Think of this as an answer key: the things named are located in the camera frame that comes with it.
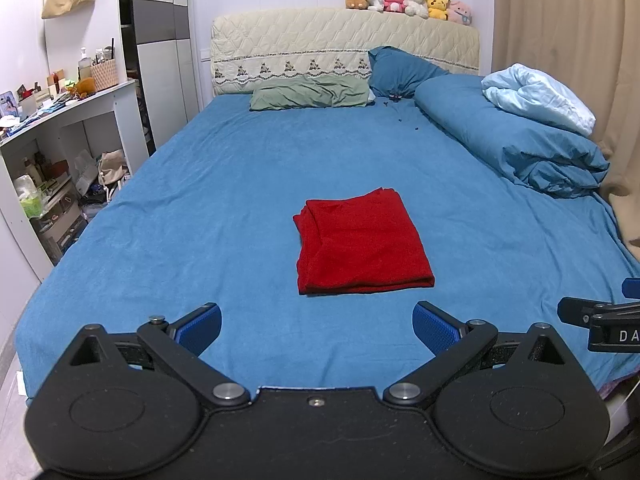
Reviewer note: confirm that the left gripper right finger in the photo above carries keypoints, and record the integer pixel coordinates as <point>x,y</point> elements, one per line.
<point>510,403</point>

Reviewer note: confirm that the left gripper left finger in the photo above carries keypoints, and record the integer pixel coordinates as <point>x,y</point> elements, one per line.
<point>128,403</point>

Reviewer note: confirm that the red knit sweater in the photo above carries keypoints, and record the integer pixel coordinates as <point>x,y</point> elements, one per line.
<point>364,244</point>

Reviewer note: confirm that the folded blue duvet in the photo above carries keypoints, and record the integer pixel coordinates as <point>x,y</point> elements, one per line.
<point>545,158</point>

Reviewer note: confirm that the blue bed sheet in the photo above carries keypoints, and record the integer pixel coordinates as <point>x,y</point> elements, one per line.
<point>209,218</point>

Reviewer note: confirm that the beige bag on floor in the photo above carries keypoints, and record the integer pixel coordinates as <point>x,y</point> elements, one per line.
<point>112,167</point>

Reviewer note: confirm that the white desk shelf unit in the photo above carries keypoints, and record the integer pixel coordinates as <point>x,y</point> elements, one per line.
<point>62,135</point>

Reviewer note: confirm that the light blue blanket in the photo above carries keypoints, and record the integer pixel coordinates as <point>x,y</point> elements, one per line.
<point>534,94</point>

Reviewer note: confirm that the beige curtain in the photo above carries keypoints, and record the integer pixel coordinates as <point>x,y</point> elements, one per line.
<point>592,46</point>

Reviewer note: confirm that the orange plush on desk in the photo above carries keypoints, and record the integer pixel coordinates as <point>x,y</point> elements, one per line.
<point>82,88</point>

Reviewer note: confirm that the woven basket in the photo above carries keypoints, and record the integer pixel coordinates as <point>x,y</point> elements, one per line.
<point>104,75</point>

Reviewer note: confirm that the dark blue pillow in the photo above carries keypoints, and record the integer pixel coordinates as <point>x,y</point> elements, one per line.
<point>396,73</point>

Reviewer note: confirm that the light pink plush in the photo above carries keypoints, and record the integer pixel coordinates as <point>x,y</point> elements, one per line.
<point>459,12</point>

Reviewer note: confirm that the green pillow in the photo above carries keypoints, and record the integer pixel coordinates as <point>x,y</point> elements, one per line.
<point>309,91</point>

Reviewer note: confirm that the yellow pikachu plush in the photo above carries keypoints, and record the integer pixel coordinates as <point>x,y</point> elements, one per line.
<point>438,9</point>

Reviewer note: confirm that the white bear plush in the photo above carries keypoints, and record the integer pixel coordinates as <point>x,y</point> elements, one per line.
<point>416,8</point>

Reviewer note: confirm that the cream quilted headboard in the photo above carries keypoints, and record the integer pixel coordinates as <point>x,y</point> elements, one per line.
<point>249,48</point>

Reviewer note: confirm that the grey white wardrobe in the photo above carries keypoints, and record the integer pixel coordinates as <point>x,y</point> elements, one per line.
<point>158,57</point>

